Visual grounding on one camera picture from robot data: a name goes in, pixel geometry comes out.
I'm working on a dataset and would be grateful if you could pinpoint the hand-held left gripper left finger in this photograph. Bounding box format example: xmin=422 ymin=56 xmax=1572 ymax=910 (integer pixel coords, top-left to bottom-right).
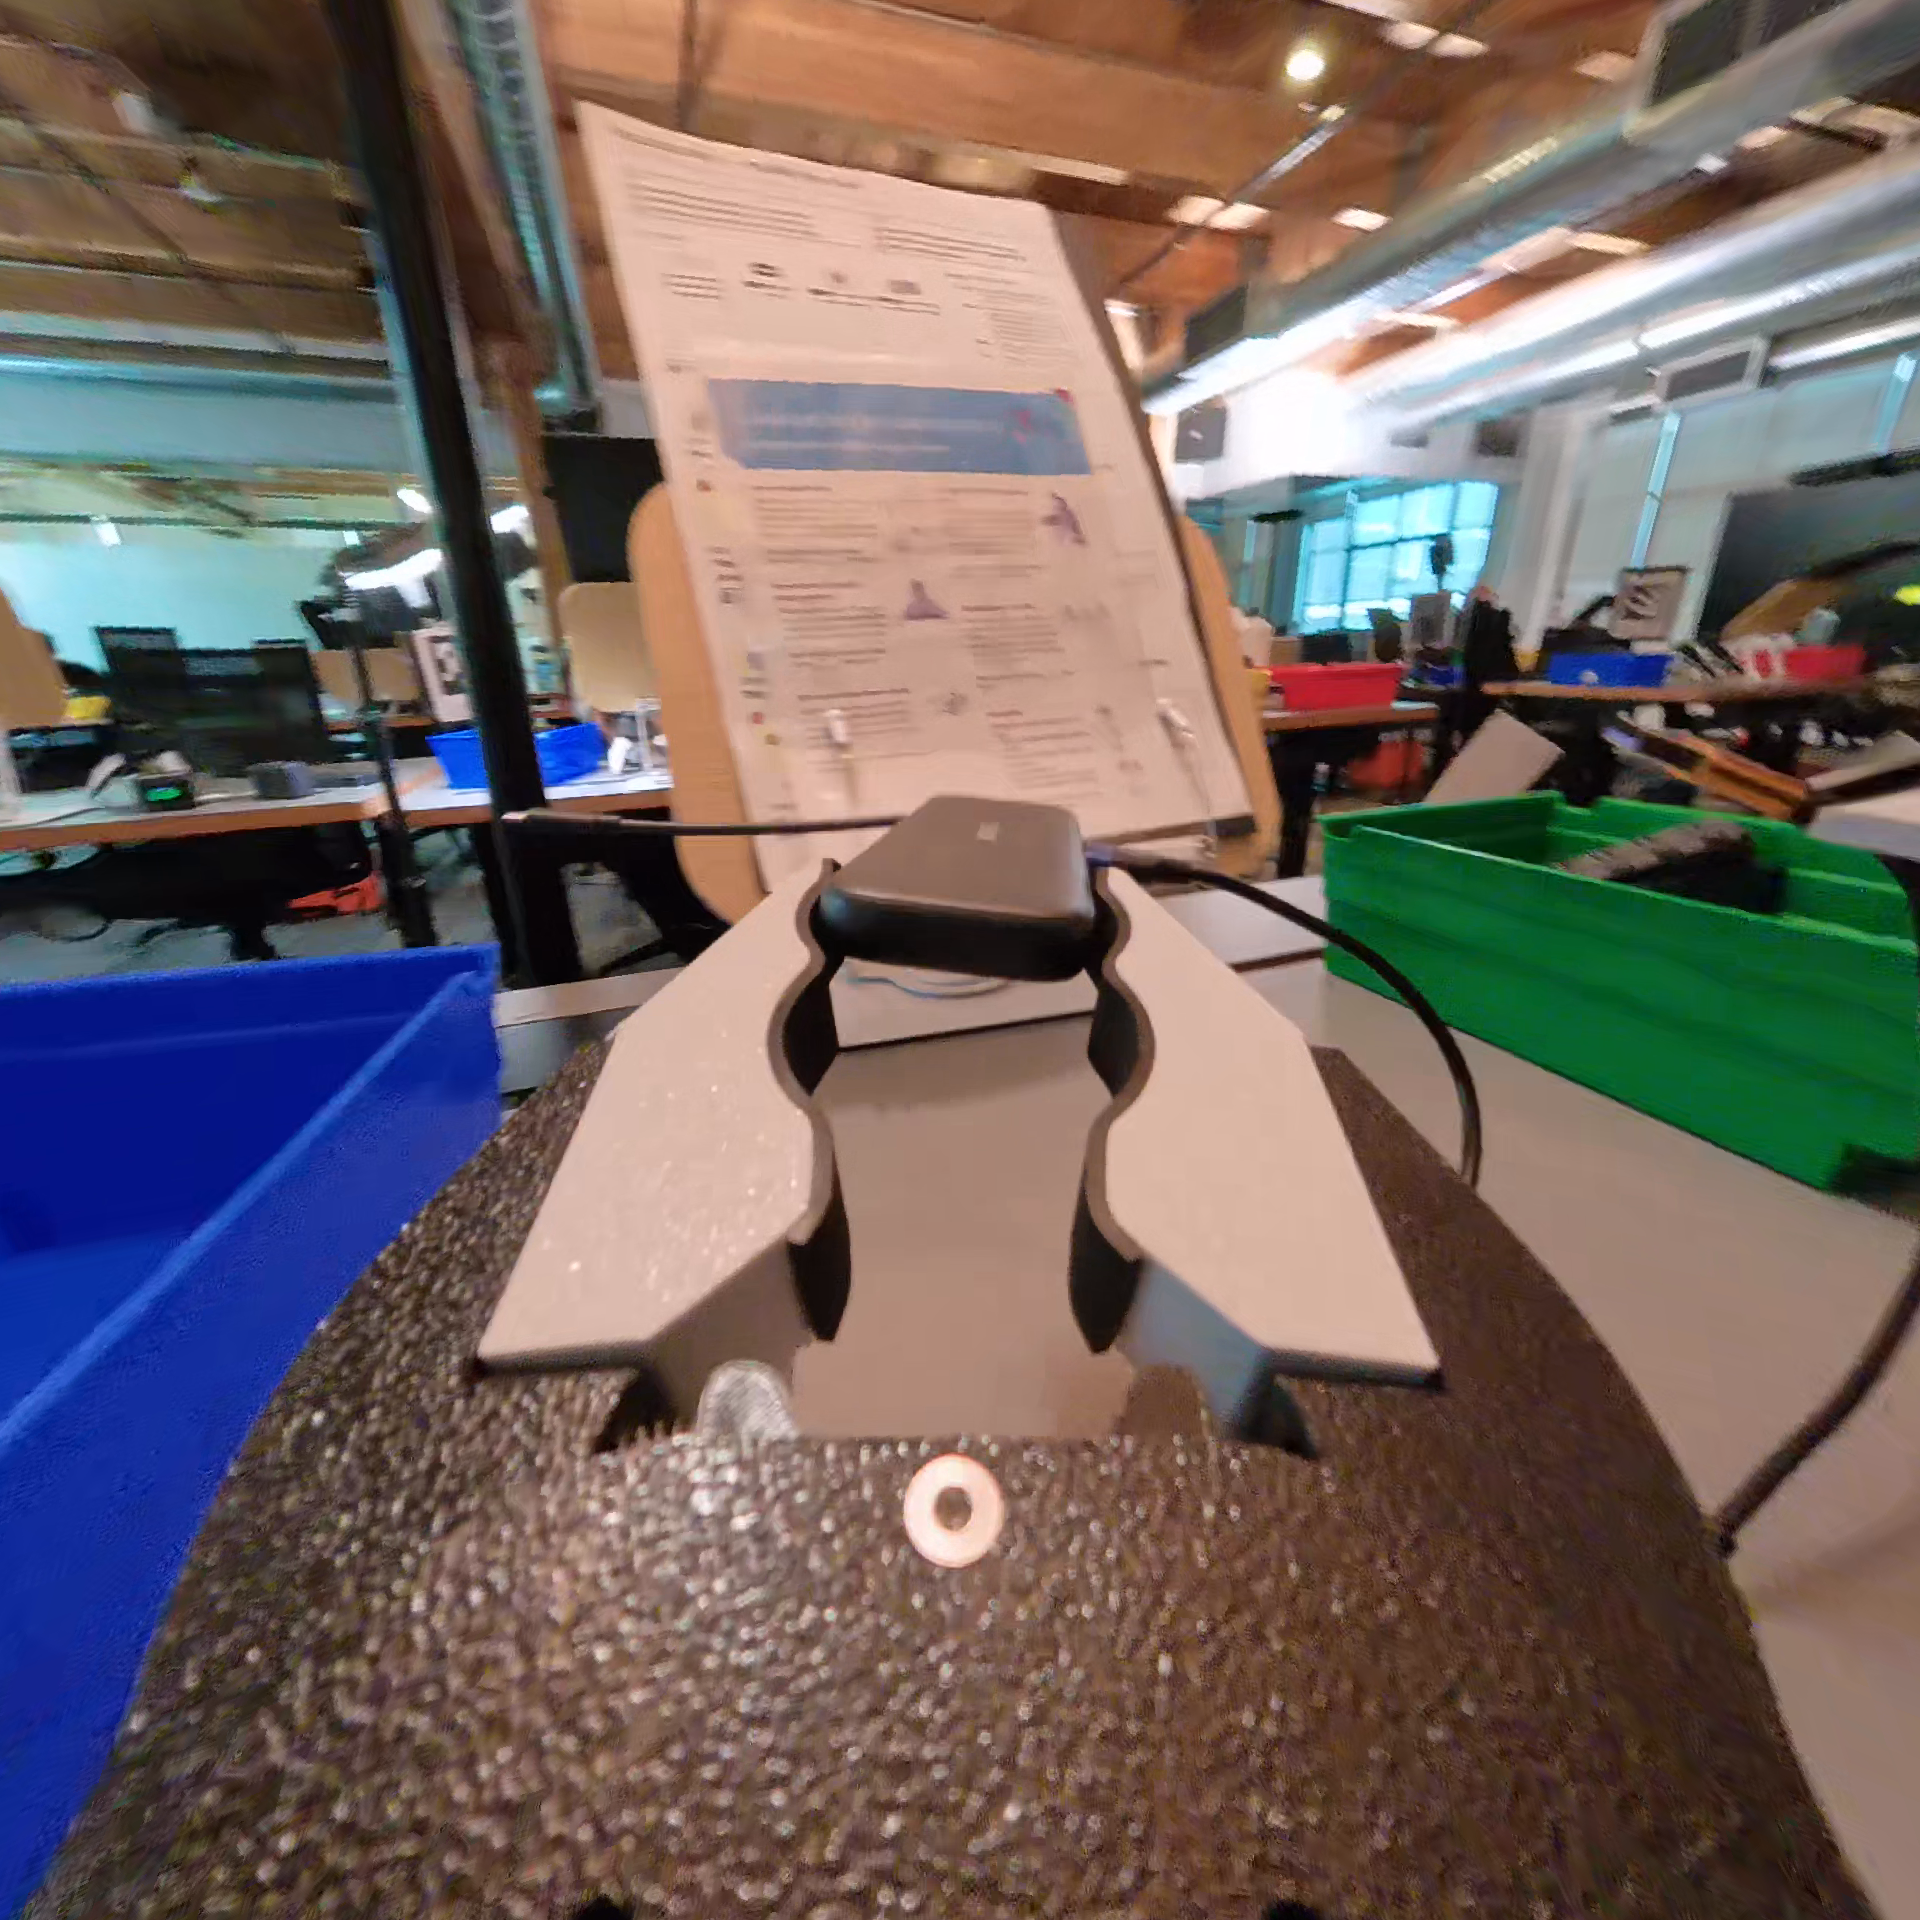
xmin=473 ymin=855 xmax=854 ymax=1426

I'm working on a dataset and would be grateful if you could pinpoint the blue plastic bin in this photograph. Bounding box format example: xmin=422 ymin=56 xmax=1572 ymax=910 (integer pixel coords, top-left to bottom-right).
xmin=0 ymin=943 xmax=502 ymax=1871

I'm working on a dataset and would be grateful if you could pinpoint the dark textured bundle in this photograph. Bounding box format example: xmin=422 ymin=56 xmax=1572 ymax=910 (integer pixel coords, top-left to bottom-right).
xmin=1553 ymin=822 xmax=1791 ymax=912

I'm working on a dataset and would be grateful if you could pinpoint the grey plug braided usb cable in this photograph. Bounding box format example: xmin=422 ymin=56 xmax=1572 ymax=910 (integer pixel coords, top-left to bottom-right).
xmin=1089 ymin=843 xmax=1920 ymax=1554

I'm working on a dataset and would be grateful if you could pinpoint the green plastic bin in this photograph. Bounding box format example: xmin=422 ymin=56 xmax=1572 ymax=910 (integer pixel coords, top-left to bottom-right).
xmin=1319 ymin=791 xmax=1920 ymax=1191

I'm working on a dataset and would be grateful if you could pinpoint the silver ventilation duct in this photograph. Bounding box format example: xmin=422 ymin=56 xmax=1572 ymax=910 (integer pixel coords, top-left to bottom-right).
xmin=1140 ymin=135 xmax=1920 ymax=414

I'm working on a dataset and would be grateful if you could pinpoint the instruction sheet on wooden stand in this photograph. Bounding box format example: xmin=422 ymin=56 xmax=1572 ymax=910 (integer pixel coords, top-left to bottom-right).
xmin=627 ymin=210 xmax=1286 ymax=1052

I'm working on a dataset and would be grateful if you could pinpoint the black tripod pole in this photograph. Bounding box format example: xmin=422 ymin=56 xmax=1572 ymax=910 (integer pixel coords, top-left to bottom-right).
xmin=323 ymin=0 xmax=579 ymax=985

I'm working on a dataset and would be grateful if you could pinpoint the grey board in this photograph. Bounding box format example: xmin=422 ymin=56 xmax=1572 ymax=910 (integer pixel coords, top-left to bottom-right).
xmin=1425 ymin=711 xmax=1562 ymax=807

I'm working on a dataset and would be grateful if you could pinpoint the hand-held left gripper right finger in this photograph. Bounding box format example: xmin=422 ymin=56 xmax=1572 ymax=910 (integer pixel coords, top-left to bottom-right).
xmin=1070 ymin=866 xmax=1446 ymax=1446

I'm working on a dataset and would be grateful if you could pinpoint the large black screen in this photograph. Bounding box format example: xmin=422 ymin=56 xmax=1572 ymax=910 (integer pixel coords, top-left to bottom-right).
xmin=1697 ymin=471 xmax=1920 ymax=640

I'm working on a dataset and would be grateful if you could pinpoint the printed instruction sheet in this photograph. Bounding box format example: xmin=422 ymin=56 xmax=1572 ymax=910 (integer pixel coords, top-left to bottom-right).
xmin=576 ymin=103 xmax=1256 ymax=888

